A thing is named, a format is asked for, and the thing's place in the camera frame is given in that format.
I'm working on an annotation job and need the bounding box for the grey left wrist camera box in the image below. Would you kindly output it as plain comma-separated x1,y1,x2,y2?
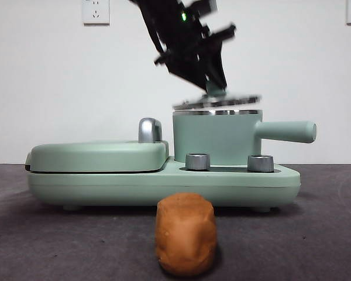
192,0,218,15

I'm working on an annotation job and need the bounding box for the brown potato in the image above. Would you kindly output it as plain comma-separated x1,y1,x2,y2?
154,192,218,277

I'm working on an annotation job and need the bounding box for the mint green pot with handle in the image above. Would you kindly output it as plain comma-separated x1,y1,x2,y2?
172,108,317,166

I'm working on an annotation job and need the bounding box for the mint green griddle cover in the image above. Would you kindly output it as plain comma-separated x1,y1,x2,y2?
25,139,170,174

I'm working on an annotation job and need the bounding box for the glass pot lid green knob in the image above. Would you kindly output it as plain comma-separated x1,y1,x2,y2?
171,81,263,112

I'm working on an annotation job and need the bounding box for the chrome griddle cover handle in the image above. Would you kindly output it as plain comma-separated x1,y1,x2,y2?
138,117,164,144

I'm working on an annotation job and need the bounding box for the silver control knob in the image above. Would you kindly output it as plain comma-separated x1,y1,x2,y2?
185,152,211,170
247,154,274,173

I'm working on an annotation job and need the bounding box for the mint green breakfast machine base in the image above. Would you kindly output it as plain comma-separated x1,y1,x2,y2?
27,155,301,212

